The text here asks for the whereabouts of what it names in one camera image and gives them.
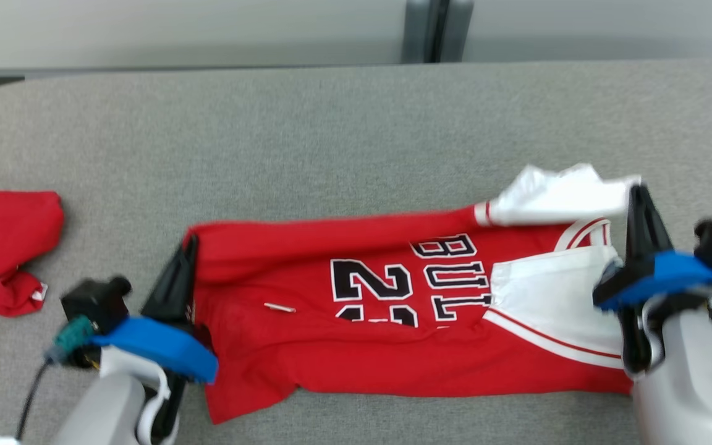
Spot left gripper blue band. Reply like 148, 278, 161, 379
90, 234, 219, 384

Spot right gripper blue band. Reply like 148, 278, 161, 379
592, 184, 712, 312

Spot red and white basketball jersey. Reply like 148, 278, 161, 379
184, 163, 642, 426

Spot red shorts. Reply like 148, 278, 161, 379
0, 187, 65, 328

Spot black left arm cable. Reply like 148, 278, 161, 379
16, 315, 95, 441

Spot dark grey post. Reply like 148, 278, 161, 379
402, 0, 475, 64

